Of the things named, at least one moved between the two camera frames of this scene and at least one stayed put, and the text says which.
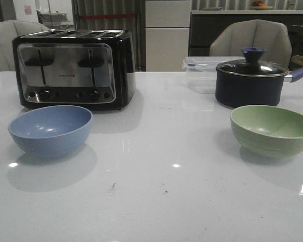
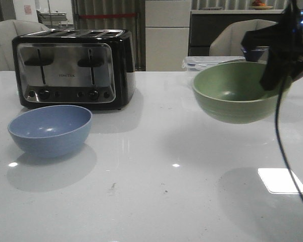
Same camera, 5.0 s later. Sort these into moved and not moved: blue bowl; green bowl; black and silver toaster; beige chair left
Moved: green bowl
Not moved: beige chair left; black and silver toaster; blue bowl
